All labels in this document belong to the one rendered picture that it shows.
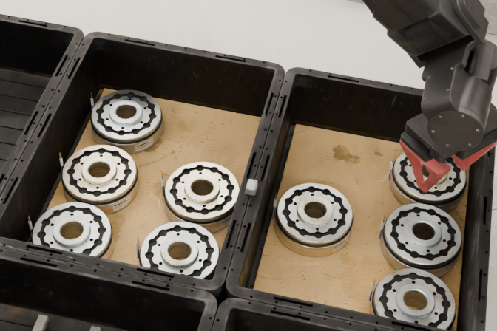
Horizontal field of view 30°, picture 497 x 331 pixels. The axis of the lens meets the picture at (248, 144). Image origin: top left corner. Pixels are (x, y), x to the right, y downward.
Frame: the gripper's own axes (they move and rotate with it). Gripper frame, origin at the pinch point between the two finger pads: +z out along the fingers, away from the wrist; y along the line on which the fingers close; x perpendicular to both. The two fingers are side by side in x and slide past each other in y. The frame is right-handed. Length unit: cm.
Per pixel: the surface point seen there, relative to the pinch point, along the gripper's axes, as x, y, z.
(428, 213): 2.6, 3.0, 12.5
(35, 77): 58, -28, 15
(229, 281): 4.3, -28.3, 5.1
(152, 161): 32.9, -22.0, 14.9
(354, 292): -0.4, -11.9, 15.3
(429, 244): -1.7, -1.0, 11.7
